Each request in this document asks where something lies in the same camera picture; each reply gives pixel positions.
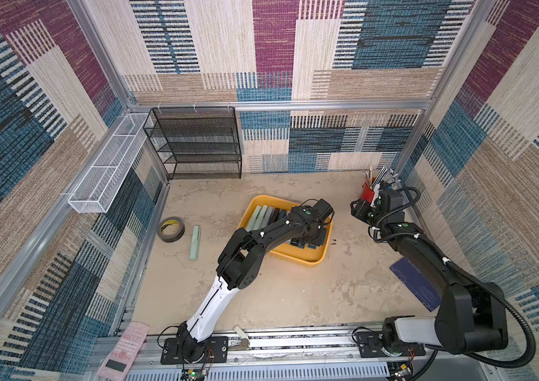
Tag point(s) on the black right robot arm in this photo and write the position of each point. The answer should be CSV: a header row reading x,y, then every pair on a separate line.
x,y
472,315

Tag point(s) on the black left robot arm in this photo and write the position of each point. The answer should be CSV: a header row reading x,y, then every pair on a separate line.
x,y
239,265

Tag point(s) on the black yellow tape roll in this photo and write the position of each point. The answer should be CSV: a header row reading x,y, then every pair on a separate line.
x,y
171,229

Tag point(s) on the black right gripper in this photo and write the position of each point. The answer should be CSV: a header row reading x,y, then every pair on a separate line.
x,y
362,209

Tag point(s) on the yellow plastic storage tray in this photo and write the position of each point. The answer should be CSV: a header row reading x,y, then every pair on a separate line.
x,y
307,256

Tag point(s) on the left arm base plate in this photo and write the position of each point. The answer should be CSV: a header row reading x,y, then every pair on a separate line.
x,y
212,350

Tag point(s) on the pink calculator device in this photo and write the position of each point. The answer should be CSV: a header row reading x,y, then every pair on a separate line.
x,y
120,360

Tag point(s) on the dark blue booklet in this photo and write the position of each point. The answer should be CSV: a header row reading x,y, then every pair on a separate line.
x,y
417,283

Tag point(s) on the white wire mesh basket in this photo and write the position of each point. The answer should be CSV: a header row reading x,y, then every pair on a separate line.
x,y
97,190

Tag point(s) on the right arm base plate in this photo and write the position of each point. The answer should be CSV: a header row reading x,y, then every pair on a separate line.
x,y
373,344

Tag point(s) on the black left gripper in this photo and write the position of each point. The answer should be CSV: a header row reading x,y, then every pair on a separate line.
x,y
323,241

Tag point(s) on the black wire mesh shelf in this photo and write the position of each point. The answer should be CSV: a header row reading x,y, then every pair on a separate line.
x,y
196,142

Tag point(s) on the red pen holder cup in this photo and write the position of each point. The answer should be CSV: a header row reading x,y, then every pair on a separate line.
x,y
367,193

